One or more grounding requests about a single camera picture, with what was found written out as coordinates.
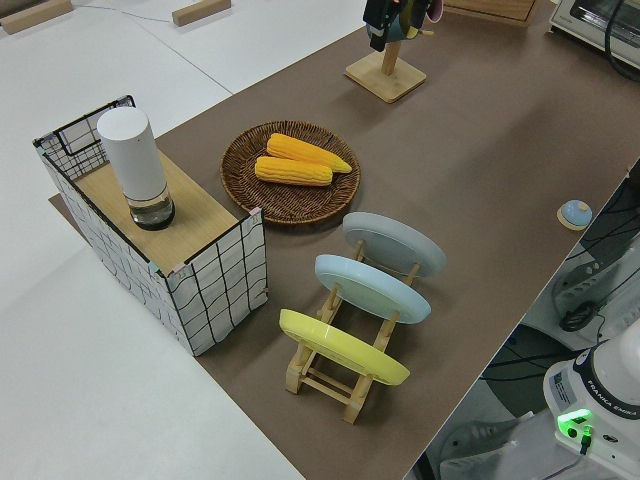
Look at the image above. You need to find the wooden drawer cabinet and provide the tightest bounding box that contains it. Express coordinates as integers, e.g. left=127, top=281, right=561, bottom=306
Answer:
left=442, top=0, right=532, bottom=27

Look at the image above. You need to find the brown wicker basket tray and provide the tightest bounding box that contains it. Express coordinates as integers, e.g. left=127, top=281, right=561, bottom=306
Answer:
left=220, top=119, right=362, bottom=226

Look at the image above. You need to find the light blue plate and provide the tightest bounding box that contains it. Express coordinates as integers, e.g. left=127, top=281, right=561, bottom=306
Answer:
left=313, top=253, right=432, bottom=325

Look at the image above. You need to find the yellow corn cob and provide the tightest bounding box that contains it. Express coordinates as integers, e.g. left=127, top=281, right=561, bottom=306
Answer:
left=265, top=132, right=353, bottom=175
left=254, top=155, right=334, bottom=188

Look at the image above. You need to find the grey plate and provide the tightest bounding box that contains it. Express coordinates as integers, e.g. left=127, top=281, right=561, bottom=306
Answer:
left=342, top=211, right=448, bottom=278

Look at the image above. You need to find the white grid-pattern shelf box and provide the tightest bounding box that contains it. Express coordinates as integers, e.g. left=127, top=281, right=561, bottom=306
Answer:
left=32, top=94, right=271, bottom=358

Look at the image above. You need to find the yellow plate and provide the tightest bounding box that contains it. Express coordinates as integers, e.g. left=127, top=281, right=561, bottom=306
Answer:
left=278, top=308, right=412, bottom=387

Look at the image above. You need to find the wooden dish rack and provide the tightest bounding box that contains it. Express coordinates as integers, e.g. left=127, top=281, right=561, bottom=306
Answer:
left=285, top=238, right=422, bottom=426

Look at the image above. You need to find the wooden mug stand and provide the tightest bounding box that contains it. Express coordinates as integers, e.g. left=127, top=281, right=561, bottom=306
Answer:
left=344, top=28, right=434, bottom=105

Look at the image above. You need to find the brown table mat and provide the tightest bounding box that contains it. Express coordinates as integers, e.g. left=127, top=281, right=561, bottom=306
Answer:
left=47, top=8, right=640, bottom=480

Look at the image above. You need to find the white cylindrical grinder bottle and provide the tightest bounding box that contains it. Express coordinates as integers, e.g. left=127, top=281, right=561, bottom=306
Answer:
left=96, top=109, right=177, bottom=232

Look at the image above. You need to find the dark teal mug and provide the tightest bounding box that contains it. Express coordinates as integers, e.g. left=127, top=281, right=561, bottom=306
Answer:
left=367, top=0, right=417, bottom=44

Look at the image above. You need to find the black mug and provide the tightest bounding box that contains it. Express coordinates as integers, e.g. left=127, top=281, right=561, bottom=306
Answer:
left=362, top=0, right=401, bottom=52

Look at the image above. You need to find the yellow mug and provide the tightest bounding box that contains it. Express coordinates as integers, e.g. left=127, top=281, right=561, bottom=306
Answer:
left=402, top=0, right=422, bottom=40

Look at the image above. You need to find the blue dome bell wooden base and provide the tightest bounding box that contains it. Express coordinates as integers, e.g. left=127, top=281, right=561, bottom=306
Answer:
left=556, top=198, right=594, bottom=232

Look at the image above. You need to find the wooden block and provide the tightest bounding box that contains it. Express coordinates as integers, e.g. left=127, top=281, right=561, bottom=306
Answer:
left=0, top=0, right=74, bottom=36
left=171, top=0, right=233, bottom=27

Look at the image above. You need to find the silver toaster oven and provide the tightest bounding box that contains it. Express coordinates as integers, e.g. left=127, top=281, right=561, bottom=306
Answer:
left=543, top=0, right=640, bottom=69

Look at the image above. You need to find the black coiled cable bundle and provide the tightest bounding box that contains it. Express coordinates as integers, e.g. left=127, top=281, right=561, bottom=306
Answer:
left=558, top=301, right=600, bottom=333

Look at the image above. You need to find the black wire basket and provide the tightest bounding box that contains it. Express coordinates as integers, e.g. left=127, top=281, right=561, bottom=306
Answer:
left=51, top=94, right=137, bottom=181

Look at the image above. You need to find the thick black cable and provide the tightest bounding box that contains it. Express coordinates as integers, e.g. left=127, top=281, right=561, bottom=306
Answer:
left=602, top=0, right=640, bottom=84

